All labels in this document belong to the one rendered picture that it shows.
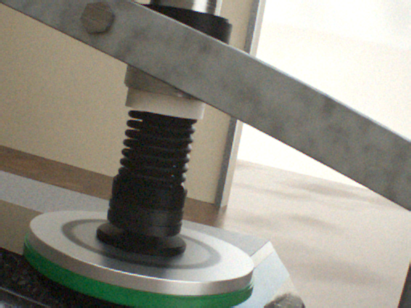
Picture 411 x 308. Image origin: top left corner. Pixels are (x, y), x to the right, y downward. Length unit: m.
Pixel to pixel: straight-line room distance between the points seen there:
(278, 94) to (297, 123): 0.03
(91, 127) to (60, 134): 0.36
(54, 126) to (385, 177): 6.14
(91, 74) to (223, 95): 5.88
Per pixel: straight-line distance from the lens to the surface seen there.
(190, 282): 0.56
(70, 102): 6.54
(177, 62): 0.57
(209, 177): 5.92
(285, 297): 0.83
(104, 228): 0.64
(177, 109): 0.60
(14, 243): 0.67
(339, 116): 0.55
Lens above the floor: 1.04
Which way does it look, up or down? 6 degrees down
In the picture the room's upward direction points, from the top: 11 degrees clockwise
